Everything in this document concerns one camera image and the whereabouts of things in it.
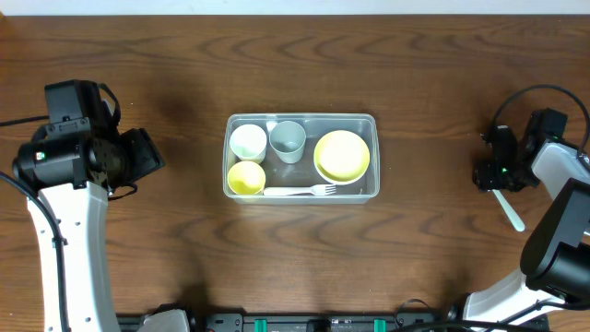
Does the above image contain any yellow plastic cup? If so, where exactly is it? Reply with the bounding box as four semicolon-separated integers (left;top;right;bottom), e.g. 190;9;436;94
227;161;266;196

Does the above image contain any grey plastic cup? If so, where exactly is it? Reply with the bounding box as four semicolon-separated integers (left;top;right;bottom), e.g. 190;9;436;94
269;121;307;164

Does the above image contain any white plastic bowl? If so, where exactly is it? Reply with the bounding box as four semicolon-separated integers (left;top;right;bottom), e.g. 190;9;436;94
314;164;367;185

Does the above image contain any light green plastic spoon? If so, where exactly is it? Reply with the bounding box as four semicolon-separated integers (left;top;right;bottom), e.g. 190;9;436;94
492;189;525;232

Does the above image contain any pink plastic fork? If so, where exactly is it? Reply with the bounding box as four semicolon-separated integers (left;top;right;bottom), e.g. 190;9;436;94
263;184;336;196

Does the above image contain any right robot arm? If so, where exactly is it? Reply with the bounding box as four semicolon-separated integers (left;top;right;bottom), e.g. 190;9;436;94
456;109;589;326

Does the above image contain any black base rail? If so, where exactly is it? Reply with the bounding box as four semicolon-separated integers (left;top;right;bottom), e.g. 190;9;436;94
116;304;480;332

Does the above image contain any yellow plastic bowl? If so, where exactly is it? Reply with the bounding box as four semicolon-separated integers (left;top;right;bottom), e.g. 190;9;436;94
313;130;371;175

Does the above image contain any clear plastic container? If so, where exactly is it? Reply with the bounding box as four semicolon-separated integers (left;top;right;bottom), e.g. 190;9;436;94
222;113;380;206

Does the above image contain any white plastic cup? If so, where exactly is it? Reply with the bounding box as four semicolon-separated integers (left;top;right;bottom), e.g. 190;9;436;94
230;124;267;163

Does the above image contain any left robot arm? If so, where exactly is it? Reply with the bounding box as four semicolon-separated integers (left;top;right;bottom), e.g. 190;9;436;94
6;79;190;332

